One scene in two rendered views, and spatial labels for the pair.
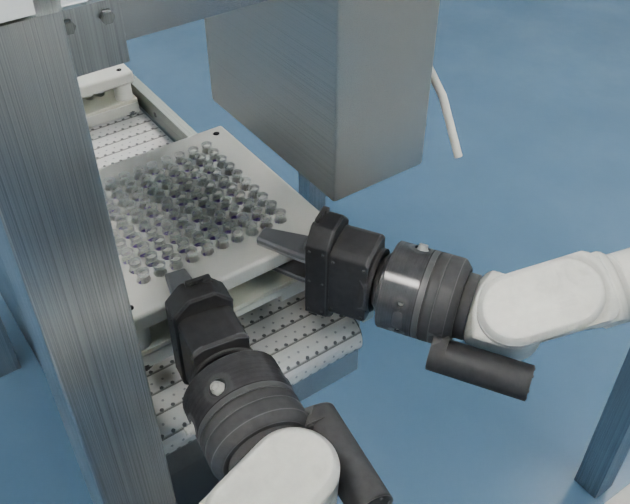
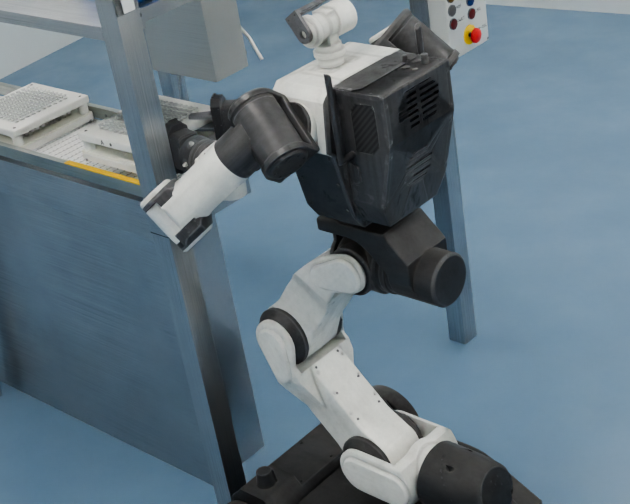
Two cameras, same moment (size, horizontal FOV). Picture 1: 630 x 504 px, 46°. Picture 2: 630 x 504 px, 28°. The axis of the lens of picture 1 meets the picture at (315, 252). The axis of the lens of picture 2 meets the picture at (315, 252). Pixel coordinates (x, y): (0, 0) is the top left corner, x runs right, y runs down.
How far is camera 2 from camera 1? 222 cm
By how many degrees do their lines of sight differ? 15
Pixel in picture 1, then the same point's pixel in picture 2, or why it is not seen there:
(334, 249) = (222, 106)
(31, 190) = (134, 58)
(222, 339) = (188, 134)
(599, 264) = not seen: hidden behind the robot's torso
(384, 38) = (219, 14)
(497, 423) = (389, 326)
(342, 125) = (212, 49)
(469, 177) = not seen: hidden behind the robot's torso
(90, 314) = (150, 104)
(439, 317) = not seen: hidden behind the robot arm
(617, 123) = (459, 122)
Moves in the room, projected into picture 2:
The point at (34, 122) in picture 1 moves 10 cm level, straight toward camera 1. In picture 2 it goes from (134, 38) to (159, 47)
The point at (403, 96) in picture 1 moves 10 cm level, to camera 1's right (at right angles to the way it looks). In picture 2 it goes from (232, 36) to (275, 27)
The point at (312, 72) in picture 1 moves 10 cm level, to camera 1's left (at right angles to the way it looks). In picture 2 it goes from (197, 33) to (153, 42)
